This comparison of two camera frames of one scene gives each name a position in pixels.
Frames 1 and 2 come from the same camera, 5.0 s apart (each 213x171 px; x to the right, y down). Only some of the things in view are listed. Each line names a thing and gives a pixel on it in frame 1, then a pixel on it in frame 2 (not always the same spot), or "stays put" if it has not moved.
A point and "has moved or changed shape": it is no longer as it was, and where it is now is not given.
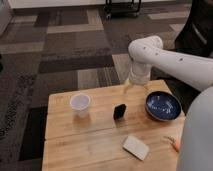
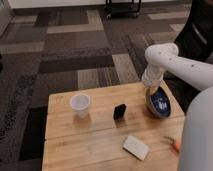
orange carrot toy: [175, 143] stays put
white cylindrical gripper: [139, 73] -> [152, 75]
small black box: [119, 111] stays put
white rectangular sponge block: [135, 147] stays put
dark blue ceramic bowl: [163, 106] has moved or changed shape
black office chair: [194, 35] stays put
